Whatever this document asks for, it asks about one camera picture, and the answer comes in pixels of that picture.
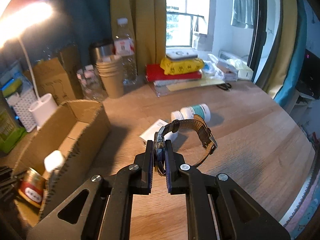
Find brown strap wristwatch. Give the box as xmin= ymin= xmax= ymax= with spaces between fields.
xmin=153 ymin=114 xmax=217 ymax=176

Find white earbuds case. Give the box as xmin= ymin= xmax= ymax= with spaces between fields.
xmin=44 ymin=150 xmax=65 ymax=173

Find white 33W charger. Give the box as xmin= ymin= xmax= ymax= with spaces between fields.
xmin=139 ymin=119 xmax=179 ymax=146

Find open cardboard box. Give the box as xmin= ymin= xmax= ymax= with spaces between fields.
xmin=12 ymin=100 xmax=111 ymax=227

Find red gold tin can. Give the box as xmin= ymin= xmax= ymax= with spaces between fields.
xmin=18 ymin=168 xmax=46 ymax=209

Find black phone stand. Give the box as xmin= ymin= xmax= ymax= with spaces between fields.
xmin=0 ymin=166 xmax=18 ymax=203

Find white pill bottle teal label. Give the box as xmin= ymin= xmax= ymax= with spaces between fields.
xmin=171 ymin=103 xmax=211 ymax=122

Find green tea package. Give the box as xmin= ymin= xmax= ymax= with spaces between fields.
xmin=0 ymin=92 xmax=28 ymax=155

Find clear jar with stickers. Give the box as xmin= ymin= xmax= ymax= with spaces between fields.
xmin=76 ymin=64 xmax=106 ymax=102

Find black scissors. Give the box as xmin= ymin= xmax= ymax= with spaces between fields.
xmin=216 ymin=83 xmax=232 ymax=91

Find yellow envelope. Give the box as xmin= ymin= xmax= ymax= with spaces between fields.
xmin=153 ymin=79 xmax=225 ymax=97

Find white plastic basket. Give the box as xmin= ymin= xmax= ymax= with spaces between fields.
xmin=7 ymin=88 xmax=37 ymax=133

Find stack of paper cups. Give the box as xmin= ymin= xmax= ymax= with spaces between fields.
xmin=95 ymin=55 xmax=124 ymax=99

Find white boxes pile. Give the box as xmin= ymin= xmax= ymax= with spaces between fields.
xmin=202 ymin=54 xmax=253 ymax=82

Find brown cardboard carton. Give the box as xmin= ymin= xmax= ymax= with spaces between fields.
xmin=33 ymin=44 xmax=84 ymax=105

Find red book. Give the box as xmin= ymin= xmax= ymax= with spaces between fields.
xmin=145 ymin=63 xmax=203 ymax=82

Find yellow wet wipes pack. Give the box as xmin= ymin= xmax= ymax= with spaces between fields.
xmin=160 ymin=57 xmax=204 ymax=75

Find green yellow sponge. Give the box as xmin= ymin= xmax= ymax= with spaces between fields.
xmin=1 ymin=79 xmax=23 ymax=98

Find steel thermos cup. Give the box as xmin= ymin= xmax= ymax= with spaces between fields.
xmin=88 ymin=39 xmax=115 ymax=64

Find white device on wipes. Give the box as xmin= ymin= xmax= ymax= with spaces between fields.
xmin=166 ymin=49 xmax=198 ymax=61

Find clear water bottle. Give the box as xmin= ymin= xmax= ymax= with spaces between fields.
xmin=114 ymin=18 xmax=137 ymax=85

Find white desk lamp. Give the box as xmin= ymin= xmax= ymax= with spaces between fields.
xmin=1 ymin=0 xmax=57 ymax=129

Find yellow curtain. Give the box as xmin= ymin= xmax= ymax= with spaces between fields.
xmin=110 ymin=0 xmax=167 ymax=75

